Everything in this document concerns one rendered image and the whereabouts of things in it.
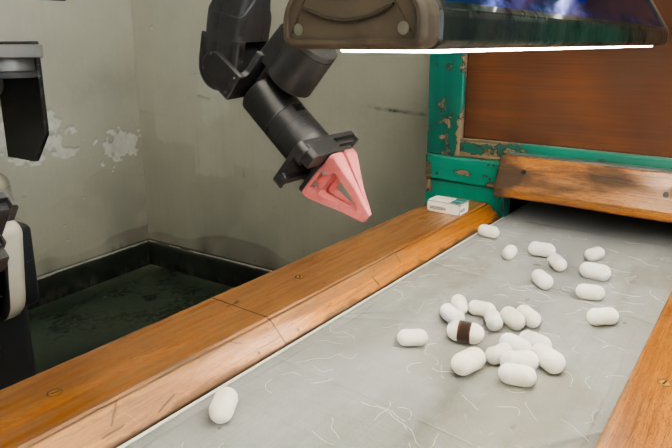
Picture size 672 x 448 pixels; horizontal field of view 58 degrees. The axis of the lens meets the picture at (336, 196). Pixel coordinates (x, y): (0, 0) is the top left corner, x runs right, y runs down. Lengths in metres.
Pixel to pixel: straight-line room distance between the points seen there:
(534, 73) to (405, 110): 1.03
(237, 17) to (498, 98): 0.54
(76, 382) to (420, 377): 0.30
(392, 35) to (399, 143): 1.83
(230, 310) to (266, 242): 1.87
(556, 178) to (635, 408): 0.54
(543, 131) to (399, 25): 0.83
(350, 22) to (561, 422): 0.39
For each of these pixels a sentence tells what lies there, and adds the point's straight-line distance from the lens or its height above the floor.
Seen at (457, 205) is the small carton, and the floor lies 0.78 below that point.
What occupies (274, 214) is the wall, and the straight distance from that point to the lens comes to 2.46.
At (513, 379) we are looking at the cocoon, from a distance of 0.59.
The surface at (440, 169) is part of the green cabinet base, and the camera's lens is 1.15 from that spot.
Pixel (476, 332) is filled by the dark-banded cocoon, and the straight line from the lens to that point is 0.64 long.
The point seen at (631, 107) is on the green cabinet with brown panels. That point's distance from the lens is 1.04.
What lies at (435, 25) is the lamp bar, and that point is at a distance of 0.27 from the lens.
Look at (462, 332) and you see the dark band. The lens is 0.65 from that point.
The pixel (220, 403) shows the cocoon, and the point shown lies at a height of 0.76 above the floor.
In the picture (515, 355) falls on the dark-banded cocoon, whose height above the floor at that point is 0.76.
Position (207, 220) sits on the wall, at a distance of 2.73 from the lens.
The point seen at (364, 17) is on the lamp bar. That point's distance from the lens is 0.27.
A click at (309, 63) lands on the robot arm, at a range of 0.67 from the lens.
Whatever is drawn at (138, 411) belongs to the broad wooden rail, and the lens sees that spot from 0.54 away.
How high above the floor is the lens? 1.04
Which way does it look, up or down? 14 degrees down
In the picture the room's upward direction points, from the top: straight up
